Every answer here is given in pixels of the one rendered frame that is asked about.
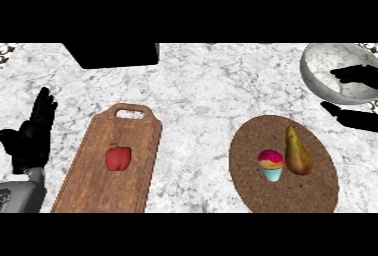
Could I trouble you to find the brown wooden cutting board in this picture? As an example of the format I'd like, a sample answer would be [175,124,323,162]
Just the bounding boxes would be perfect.
[50,102,163,214]

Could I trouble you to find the brown woven oval placemat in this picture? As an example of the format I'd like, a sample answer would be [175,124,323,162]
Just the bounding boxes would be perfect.
[227,114,340,214]

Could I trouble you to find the pink frosted cupcake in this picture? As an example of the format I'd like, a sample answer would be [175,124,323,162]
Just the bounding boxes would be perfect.
[256,149,287,183]

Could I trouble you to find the red bell pepper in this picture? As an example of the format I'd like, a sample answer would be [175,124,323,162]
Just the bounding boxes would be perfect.
[104,142,132,172]

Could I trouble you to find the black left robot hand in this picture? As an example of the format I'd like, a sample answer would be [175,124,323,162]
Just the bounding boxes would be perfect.
[0,86,58,175]

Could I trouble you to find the yellow-brown pear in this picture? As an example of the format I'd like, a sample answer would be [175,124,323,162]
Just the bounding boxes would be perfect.
[283,125,314,176]

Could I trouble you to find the white marbled bowl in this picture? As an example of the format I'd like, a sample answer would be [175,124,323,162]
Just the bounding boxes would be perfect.
[298,43,378,106]

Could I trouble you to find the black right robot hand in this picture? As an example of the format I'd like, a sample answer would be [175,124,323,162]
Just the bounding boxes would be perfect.
[318,64,378,133]

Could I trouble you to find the black box appliance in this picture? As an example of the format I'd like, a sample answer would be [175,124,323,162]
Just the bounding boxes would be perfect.
[61,43,160,70]

